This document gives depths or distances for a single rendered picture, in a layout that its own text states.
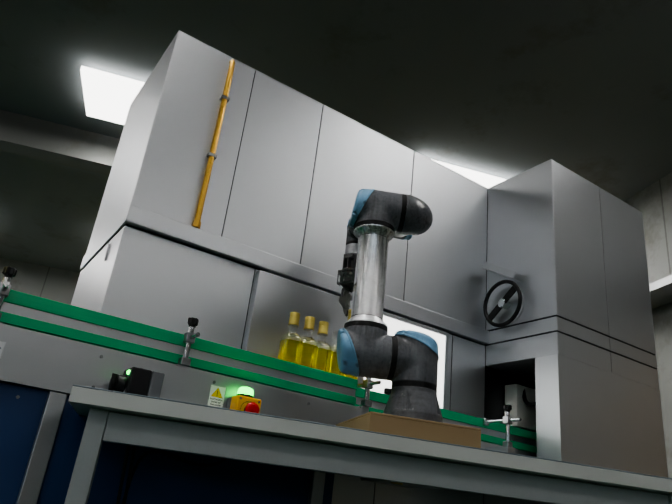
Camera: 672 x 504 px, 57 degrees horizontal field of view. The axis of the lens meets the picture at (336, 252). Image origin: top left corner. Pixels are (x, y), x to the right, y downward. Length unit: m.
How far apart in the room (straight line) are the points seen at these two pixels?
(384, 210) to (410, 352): 0.40
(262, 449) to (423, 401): 0.41
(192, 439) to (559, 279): 1.74
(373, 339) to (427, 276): 1.12
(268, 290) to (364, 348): 0.67
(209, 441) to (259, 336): 0.74
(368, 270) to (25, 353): 0.85
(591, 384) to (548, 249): 0.57
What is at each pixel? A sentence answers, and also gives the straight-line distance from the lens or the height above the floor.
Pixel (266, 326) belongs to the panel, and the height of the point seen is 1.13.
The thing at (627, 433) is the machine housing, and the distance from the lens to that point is 2.86.
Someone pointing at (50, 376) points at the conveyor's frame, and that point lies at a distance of 1.59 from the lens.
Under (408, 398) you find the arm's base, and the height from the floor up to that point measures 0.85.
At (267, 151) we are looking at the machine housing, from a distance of 2.37.
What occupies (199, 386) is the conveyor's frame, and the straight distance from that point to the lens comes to 1.69.
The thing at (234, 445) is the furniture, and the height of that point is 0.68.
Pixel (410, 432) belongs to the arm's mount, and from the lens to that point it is 1.50.
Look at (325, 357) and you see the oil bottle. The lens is 2.04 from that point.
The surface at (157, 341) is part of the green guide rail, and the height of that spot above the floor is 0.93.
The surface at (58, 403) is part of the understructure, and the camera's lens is 1.59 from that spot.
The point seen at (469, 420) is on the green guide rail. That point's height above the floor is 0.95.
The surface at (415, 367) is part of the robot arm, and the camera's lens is 1.58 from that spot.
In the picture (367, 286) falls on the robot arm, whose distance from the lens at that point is 1.63.
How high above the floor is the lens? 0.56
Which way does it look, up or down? 23 degrees up
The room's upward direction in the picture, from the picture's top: 7 degrees clockwise
